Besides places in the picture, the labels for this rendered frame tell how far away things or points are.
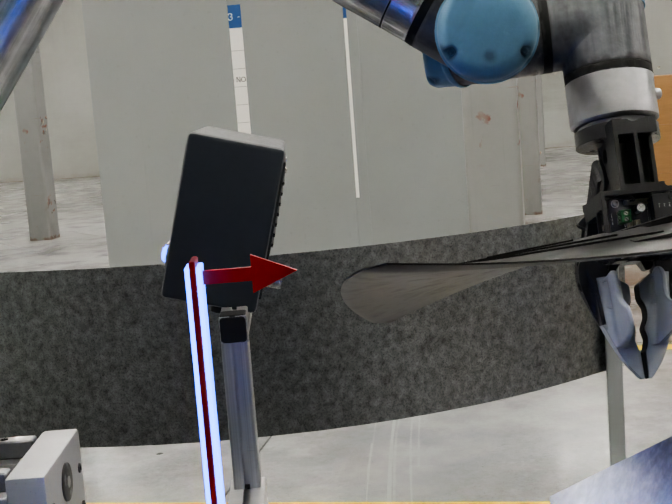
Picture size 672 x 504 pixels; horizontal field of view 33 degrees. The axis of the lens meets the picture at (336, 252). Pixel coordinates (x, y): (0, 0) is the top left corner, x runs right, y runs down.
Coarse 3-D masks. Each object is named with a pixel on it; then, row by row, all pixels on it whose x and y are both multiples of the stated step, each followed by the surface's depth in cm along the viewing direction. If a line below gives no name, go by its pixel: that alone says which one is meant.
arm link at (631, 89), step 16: (576, 80) 95; (592, 80) 94; (608, 80) 93; (624, 80) 93; (640, 80) 94; (576, 96) 95; (592, 96) 94; (608, 96) 93; (624, 96) 93; (640, 96) 93; (656, 96) 97; (576, 112) 95; (592, 112) 94; (608, 112) 93; (624, 112) 93; (640, 112) 93; (656, 112) 94; (576, 128) 96
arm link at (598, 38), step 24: (552, 0) 95; (576, 0) 95; (600, 0) 94; (624, 0) 94; (552, 24) 95; (576, 24) 95; (600, 24) 94; (624, 24) 94; (552, 48) 96; (576, 48) 95; (600, 48) 94; (624, 48) 94; (648, 48) 95; (576, 72) 95
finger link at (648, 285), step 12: (648, 276) 95; (660, 276) 94; (636, 288) 96; (648, 288) 95; (660, 288) 94; (636, 300) 96; (648, 300) 95; (660, 300) 94; (648, 312) 95; (660, 312) 94; (648, 324) 95; (660, 324) 94; (648, 336) 95; (660, 336) 94; (648, 348) 94; (660, 348) 94; (648, 360) 94; (660, 360) 94; (648, 372) 94
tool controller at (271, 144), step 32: (192, 160) 125; (224, 160) 125; (256, 160) 125; (192, 192) 125; (224, 192) 125; (256, 192) 125; (192, 224) 126; (224, 224) 126; (256, 224) 126; (192, 256) 126; (224, 256) 126; (224, 288) 127
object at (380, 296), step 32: (640, 224) 73; (512, 256) 68; (544, 256) 64; (576, 256) 63; (608, 256) 63; (352, 288) 68; (384, 288) 70; (416, 288) 73; (448, 288) 77; (384, 320) 81
